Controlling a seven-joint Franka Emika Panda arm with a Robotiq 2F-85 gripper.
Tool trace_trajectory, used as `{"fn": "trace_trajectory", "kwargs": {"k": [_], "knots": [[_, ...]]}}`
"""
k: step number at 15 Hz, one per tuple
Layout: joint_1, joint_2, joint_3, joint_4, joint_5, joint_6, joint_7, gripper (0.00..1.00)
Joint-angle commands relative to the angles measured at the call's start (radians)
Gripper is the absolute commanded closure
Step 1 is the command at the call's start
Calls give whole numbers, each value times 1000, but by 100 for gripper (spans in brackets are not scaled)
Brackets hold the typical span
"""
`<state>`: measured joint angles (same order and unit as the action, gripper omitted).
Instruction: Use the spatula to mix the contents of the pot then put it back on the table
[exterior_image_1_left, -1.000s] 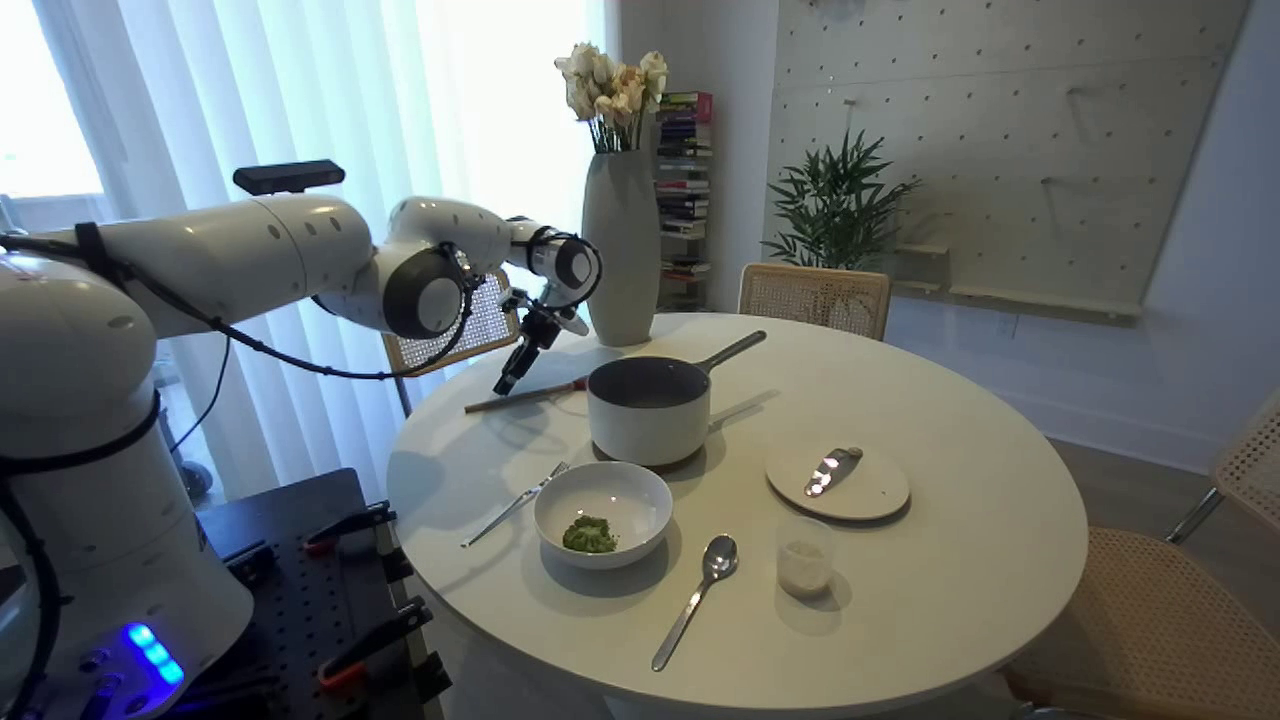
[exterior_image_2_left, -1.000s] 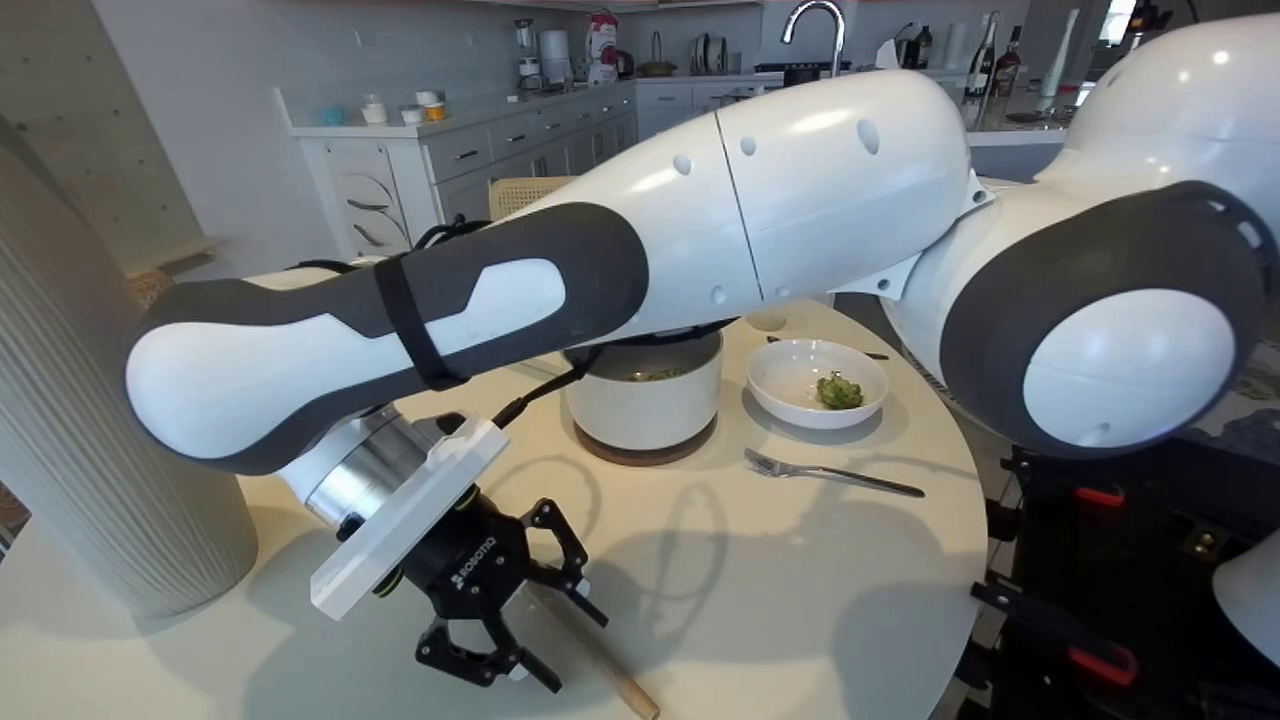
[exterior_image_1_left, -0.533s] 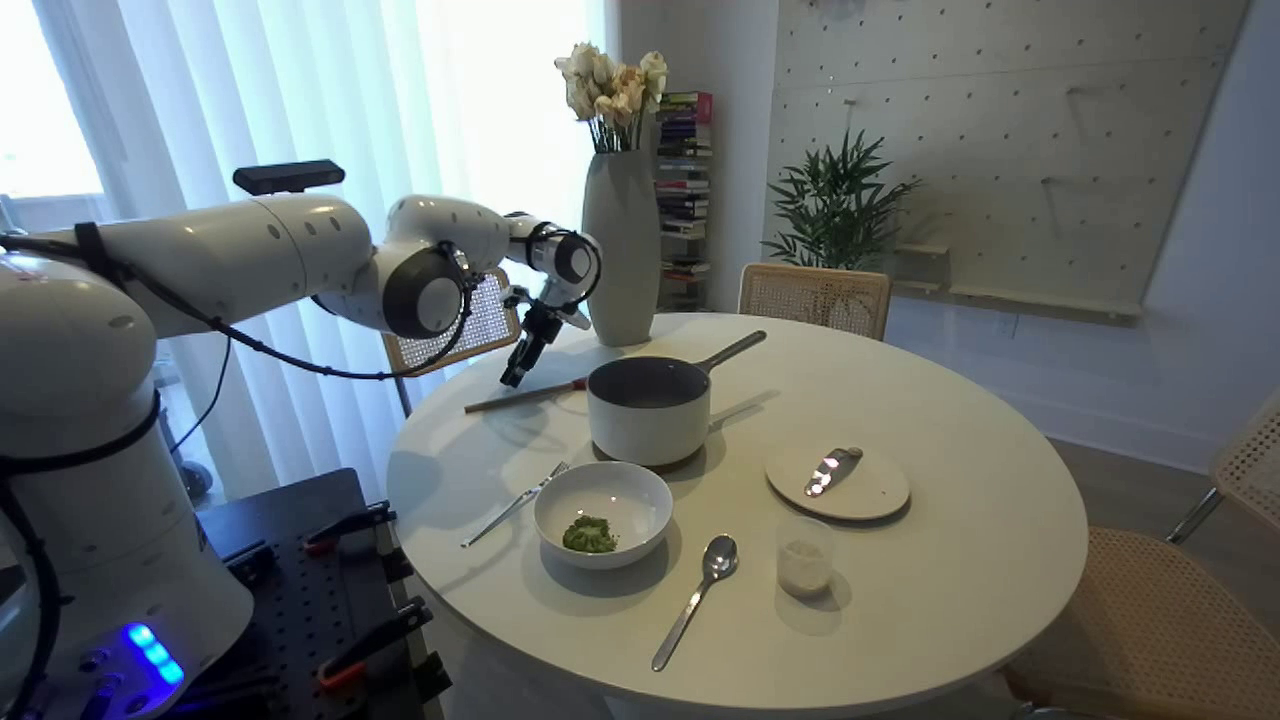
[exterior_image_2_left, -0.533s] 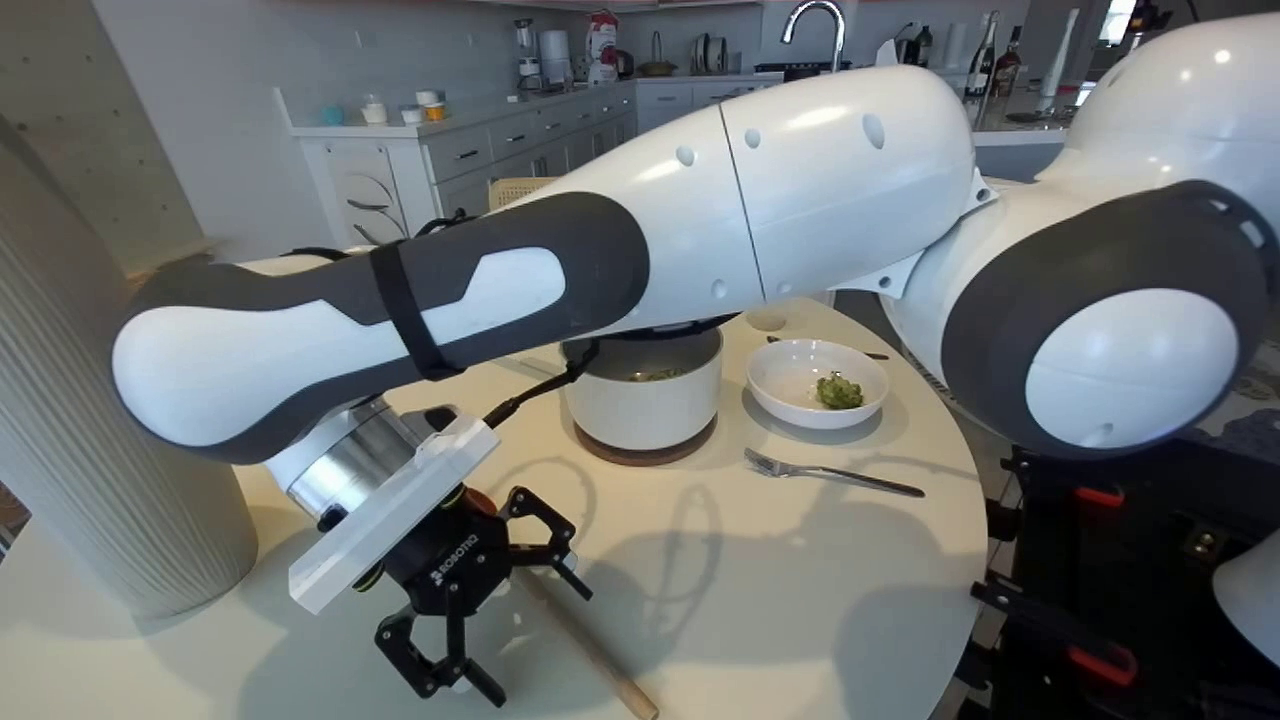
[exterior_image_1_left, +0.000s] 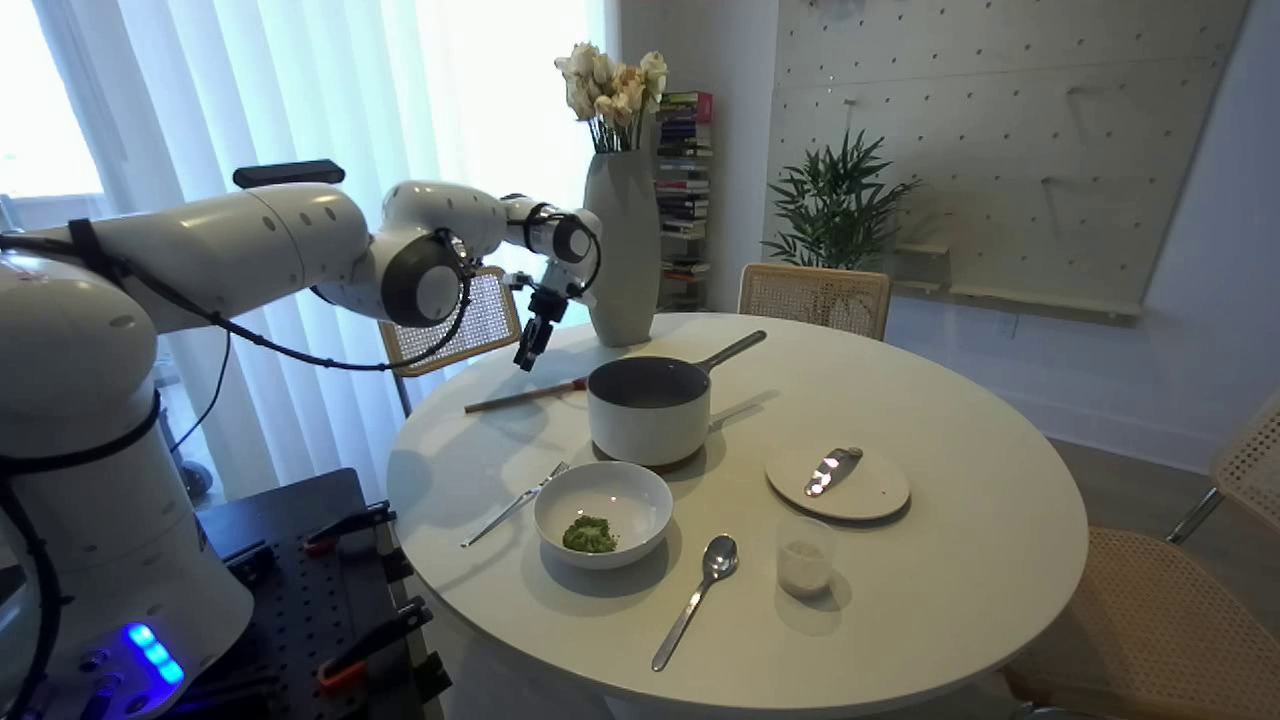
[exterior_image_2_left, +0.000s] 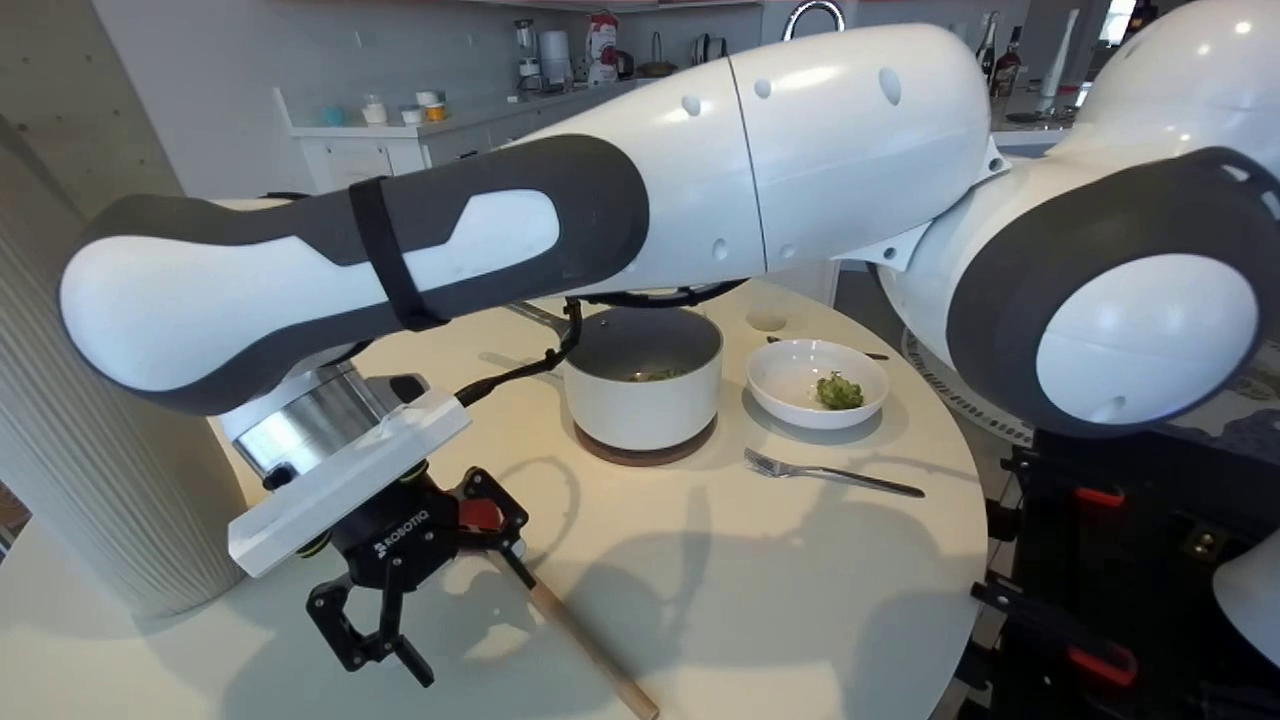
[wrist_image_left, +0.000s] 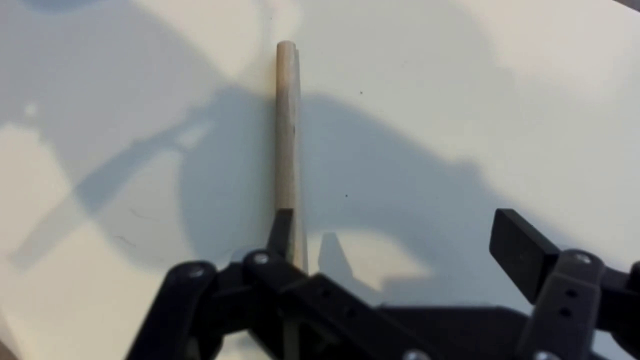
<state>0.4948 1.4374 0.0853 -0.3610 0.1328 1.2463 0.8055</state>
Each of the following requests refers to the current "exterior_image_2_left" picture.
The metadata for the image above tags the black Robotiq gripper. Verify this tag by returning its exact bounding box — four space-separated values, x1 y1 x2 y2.
305 464 541 692

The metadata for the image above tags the red spatula wooden handle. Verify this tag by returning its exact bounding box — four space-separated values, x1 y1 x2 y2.
456 494 664 720

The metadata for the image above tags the brown round pot trivet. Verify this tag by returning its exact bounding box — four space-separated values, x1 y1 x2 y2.
570 418 721 467

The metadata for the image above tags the tall ribbed grey vase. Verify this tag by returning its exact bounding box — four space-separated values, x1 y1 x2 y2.
0 115 264 634

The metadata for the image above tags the white ceramic bowl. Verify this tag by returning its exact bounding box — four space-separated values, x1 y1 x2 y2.
743 331 897 436

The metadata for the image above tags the white kitchen cabinet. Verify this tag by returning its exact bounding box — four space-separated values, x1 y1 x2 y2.
268 78 632 199

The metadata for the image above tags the silver fork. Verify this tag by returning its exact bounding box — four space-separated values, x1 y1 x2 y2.
738 445 929 505

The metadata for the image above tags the green broccoli floret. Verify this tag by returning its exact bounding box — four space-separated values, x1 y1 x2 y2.
813 369 867 418

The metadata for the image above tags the red white kitchen appliance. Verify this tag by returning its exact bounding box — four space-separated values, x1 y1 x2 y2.
579 9 632 87

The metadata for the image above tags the black orange bar clamp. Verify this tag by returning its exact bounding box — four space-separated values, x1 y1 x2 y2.
967 578 1146 692
999 449 1131 519

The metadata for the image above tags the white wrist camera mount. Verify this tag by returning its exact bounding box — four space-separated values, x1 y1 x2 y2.
225 390 474 582

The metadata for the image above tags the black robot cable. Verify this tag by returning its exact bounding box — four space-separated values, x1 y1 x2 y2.
453 276 751 413

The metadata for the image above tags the white saucepan dark handle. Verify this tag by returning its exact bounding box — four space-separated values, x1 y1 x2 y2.
513 296 728 458

